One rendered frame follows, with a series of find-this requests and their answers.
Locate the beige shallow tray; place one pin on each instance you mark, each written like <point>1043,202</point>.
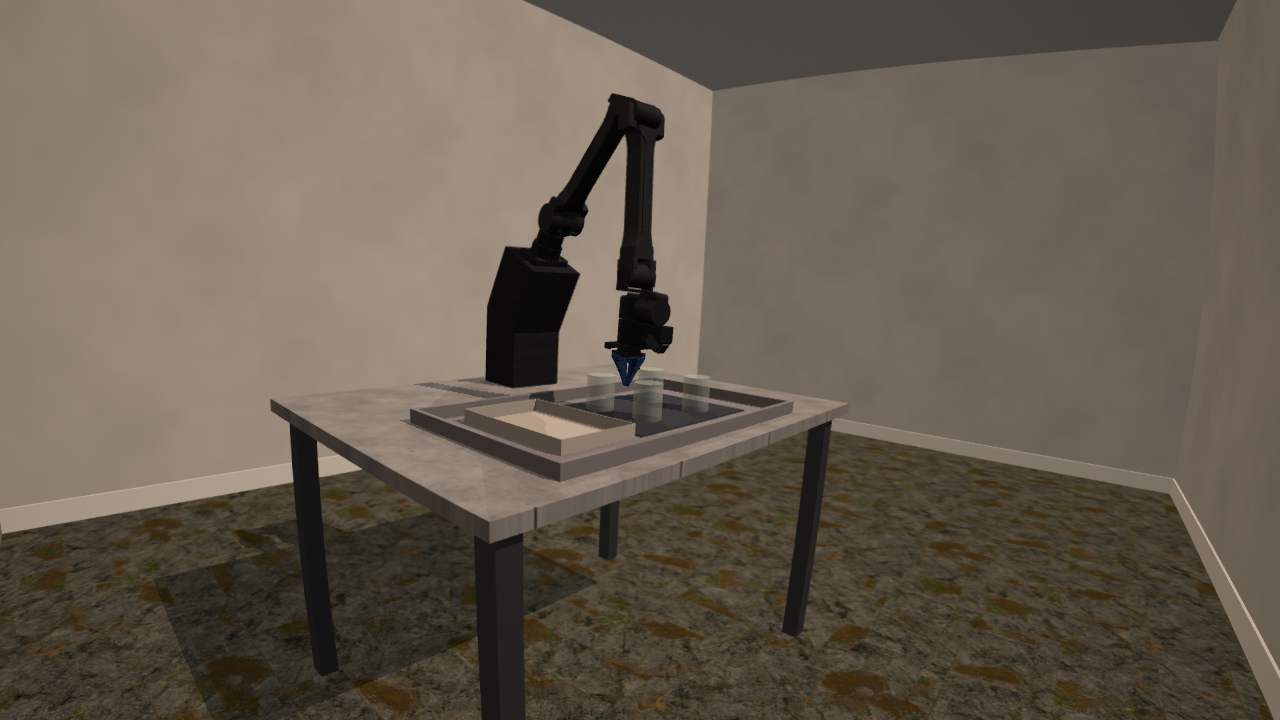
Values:
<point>512,419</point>

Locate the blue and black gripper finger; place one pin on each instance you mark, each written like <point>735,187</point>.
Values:
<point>639,363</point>
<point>632,361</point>

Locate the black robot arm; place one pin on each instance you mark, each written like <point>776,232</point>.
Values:
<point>564,216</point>

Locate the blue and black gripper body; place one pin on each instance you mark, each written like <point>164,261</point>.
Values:
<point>625,350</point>

